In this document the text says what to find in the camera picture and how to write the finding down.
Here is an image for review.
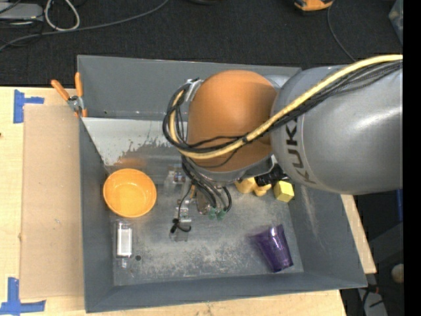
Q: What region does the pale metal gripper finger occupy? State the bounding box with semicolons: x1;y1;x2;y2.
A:
163;167;187;194
169;198;193;243

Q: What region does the grey metal bin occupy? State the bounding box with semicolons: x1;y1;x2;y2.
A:
76;54;368;314

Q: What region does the orange bowl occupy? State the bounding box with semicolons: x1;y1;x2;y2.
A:
103;168;158;219

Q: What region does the yellow toy animal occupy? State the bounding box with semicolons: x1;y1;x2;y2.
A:
234;176;274;198

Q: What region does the yellow block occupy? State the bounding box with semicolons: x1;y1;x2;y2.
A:
273;180;295;204

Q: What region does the purple plastic cup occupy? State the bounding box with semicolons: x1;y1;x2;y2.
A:
248;223;295;274

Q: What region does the brown cardboard board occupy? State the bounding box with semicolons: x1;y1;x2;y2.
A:
18;104;87;305

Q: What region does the black cylinder on white bracket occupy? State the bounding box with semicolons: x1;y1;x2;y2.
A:
254;164;291;188

